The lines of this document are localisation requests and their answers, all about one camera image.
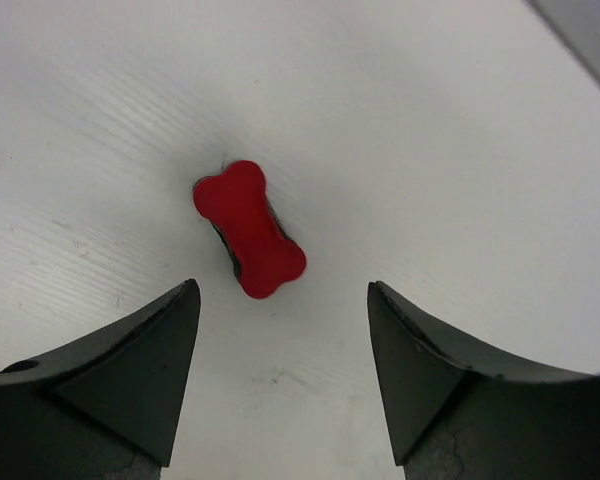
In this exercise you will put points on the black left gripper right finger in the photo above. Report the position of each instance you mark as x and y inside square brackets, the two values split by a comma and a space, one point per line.
[457, 407]

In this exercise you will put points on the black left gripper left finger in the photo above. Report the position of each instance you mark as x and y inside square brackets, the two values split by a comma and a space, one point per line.
[104, 406]

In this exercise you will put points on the red heart-shaped eraser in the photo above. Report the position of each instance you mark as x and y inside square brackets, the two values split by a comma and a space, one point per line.
[236, 204]

